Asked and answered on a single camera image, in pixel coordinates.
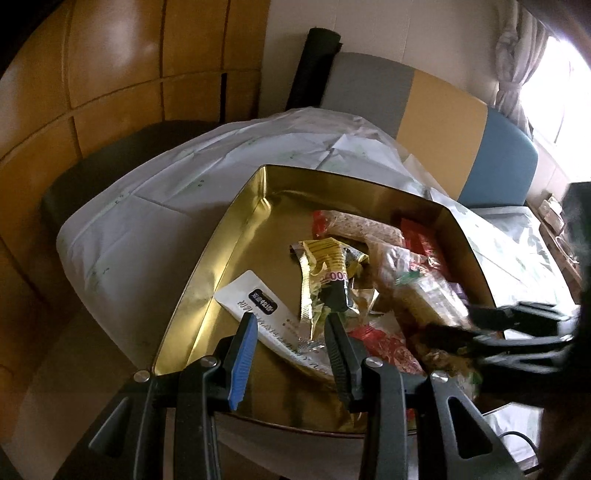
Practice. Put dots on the pastry snack packet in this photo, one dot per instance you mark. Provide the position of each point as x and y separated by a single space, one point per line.
443 369

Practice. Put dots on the black rolled mat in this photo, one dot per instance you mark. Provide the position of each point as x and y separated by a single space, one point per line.
314 64

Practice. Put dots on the clear nut snack packet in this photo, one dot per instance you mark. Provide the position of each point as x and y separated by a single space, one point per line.
397 263

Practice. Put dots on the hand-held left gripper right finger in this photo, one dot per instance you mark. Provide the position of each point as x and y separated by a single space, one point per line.
339 364

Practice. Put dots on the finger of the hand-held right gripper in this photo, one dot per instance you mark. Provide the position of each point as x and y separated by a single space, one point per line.
503 314
448 334

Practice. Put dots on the tied patterned curtain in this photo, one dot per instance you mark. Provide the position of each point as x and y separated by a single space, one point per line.
512 69

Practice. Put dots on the gold tin box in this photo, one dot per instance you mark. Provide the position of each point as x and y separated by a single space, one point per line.
258 230

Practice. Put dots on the wooden side table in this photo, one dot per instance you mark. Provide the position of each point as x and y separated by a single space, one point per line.
561 258

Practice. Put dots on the grey yellow blue chair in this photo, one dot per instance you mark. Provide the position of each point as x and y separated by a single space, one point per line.
438 115

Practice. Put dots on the window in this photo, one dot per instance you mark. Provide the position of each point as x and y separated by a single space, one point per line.
558 92

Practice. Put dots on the silver rice cracker packet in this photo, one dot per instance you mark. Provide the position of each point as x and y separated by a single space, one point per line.
429 295

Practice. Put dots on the red white small snack packet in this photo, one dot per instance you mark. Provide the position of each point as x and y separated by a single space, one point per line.
388 350

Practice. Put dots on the white long sachet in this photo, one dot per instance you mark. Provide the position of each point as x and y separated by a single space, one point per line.
249 295

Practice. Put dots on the large red snack packet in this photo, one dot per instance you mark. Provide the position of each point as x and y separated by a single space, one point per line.
420 242

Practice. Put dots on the yellow snack packet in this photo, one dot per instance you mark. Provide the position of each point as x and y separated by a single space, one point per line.
323 267

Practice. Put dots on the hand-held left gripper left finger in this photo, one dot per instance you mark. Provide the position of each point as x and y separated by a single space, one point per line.
242 364

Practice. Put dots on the white printed tablecloth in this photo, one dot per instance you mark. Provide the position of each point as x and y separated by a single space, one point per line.
161 198

